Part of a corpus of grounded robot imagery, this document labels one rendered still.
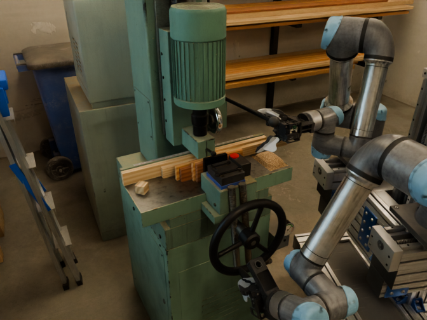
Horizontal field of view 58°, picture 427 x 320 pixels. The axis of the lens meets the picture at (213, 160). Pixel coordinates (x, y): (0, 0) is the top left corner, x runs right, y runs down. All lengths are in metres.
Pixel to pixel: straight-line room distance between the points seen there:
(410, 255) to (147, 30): 1.15
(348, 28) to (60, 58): 2.02
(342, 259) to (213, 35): 1.39
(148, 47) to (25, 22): 2.13
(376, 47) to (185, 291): 1.10
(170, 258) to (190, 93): 0.57
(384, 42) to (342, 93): 0.30
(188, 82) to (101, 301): 1.37
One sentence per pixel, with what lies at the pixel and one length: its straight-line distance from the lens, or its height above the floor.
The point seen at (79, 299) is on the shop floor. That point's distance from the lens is 2.27.
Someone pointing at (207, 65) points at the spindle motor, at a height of 1.31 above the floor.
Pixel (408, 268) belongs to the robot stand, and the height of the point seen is 0.69.
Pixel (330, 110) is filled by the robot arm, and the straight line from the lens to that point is 1.44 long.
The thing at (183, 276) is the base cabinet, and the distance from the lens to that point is 1.49.
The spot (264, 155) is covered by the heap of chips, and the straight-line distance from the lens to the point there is 1.49.
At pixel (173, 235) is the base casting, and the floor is 0.77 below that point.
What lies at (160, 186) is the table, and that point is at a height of 0.90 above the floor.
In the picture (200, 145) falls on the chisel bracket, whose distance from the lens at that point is 1.34.
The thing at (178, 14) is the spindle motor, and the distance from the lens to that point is 1.20.
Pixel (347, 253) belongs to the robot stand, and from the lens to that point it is 2.21.
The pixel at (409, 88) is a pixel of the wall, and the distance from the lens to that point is 4.98.
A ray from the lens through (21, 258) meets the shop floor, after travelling 2.63.
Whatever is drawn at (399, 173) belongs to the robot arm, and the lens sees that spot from 0.96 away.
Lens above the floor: 1.64
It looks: 29 degrees down
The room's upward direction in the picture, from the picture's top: straight up
